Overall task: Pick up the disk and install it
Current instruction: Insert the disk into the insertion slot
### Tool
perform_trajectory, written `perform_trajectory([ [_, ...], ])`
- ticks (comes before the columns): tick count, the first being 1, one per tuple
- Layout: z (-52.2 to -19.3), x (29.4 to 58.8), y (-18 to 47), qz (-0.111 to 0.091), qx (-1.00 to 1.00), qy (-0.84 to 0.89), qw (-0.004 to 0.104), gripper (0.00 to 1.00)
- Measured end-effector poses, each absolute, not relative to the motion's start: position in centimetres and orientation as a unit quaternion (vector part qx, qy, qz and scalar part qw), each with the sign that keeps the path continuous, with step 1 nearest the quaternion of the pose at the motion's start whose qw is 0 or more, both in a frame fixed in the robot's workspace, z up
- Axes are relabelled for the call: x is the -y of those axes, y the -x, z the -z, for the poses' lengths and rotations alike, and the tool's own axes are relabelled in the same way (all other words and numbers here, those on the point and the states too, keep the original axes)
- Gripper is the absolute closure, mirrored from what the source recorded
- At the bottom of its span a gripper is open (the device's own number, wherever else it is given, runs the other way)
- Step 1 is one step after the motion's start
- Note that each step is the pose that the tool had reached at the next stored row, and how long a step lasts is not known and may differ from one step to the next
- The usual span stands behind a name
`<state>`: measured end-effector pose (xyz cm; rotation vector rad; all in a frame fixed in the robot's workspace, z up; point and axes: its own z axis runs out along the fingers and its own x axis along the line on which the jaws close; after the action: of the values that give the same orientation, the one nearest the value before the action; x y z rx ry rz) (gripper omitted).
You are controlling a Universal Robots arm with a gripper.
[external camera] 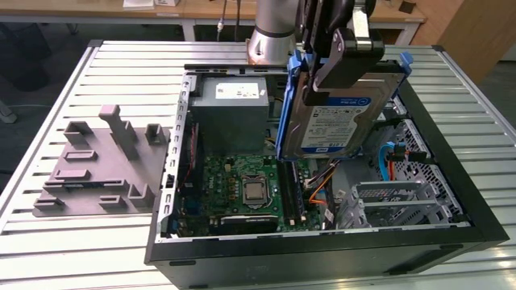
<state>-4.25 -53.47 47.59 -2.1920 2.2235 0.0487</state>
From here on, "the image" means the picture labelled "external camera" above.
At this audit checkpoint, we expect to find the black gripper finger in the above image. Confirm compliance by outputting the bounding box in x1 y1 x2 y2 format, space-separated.
302 28 386 106
296 0 323 66

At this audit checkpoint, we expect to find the hard disk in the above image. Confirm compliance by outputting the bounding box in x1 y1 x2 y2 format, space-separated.
276 50 415 161

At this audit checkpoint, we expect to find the red orange yellow power wire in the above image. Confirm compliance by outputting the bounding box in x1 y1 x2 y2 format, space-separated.
308 144 430 209

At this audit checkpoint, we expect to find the blue data wire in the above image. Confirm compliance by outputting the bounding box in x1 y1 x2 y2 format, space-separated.
378 140 406 182

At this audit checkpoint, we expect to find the grey disk bay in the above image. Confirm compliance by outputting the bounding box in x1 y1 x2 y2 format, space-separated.
350 178 464 230

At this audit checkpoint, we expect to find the brown wooden cabinet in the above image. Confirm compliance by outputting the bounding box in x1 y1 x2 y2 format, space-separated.
411 0 516 82

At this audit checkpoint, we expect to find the grey power supply unit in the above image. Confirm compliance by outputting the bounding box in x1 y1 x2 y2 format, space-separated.
188 76 271 155

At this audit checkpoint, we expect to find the dark RAM stick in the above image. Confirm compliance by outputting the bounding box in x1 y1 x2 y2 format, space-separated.
290 159 310 218

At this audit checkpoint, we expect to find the green motherboard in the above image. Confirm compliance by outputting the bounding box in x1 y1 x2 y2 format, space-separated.
176 152 323 235

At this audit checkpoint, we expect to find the silver CPU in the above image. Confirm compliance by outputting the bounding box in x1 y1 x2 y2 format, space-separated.
244 182 267 201

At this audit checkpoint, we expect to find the CPU socket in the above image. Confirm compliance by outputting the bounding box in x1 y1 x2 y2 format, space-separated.
240 174 272 211

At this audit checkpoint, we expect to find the wooden desk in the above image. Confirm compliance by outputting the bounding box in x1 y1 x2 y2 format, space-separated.
0 0 428 42

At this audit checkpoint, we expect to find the black graphics card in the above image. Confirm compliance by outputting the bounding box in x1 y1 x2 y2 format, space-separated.
215 213 280 236

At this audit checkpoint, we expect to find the black open PC case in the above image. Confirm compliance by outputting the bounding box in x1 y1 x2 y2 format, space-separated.
144 63 510 290

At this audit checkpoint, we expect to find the grey parts rack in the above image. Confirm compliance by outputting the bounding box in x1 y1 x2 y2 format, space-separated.
32 104 171 219

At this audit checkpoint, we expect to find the grey metal stand foot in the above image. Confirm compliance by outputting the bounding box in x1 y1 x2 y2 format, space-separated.
0 98 18 124

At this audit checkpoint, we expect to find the black cable bundle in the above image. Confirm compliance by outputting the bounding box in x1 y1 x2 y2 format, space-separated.
312 118 404 226

